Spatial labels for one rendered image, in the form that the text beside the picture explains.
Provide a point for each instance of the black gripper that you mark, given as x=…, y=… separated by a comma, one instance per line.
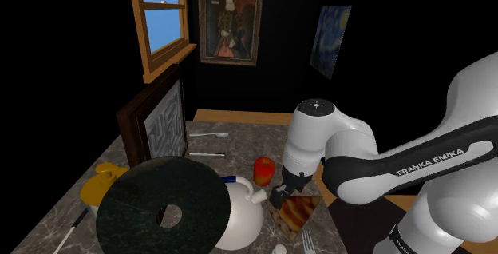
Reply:
x=292, y=183

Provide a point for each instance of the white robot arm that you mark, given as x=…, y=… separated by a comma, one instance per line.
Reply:
x=428, y=191

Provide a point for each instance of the triangular pizza slice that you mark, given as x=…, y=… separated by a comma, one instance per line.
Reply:
x=297, y=212

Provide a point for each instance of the red apple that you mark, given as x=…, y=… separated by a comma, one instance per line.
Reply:
x=264, y=170

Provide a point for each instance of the silver fork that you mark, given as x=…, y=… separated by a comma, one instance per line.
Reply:
x=307, y=243

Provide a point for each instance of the white salt shaker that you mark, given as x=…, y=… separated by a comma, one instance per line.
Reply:
x=279, y=250

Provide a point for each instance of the silver knife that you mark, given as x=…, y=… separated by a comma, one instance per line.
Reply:
x=206, y=154

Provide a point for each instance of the silver spoon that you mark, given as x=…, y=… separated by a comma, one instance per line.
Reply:
x=212, y=134

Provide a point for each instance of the dark framed maze picture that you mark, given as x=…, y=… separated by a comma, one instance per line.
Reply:
x=163, y=126

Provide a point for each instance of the blue starry night painting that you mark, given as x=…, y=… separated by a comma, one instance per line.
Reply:
x=330, y=39

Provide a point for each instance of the dark green disc with hole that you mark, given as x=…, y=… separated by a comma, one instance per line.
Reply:
x=140, y=198

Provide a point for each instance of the gold framed portrait painting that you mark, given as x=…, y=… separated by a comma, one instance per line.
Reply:
x=230, y=23

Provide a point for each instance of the wooden framed window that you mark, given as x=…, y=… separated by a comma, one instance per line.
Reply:
x=161, y=15

